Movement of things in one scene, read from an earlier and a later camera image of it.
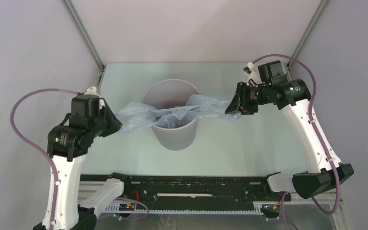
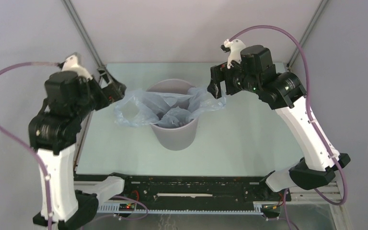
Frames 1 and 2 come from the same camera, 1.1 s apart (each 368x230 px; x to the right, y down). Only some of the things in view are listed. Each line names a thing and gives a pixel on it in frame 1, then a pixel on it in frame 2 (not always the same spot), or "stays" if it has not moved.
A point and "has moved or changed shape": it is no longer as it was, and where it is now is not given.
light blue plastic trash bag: [137, 116] has moved or changed shape
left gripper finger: [110, 123] → [115, 91]
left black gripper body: [97, 123] → [93, 98]
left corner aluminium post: [86, 39] stays
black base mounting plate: [193, 189] stays
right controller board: [270, 211] stays
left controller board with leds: [125, 207] stays
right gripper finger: [235, 104] → [214, 88]
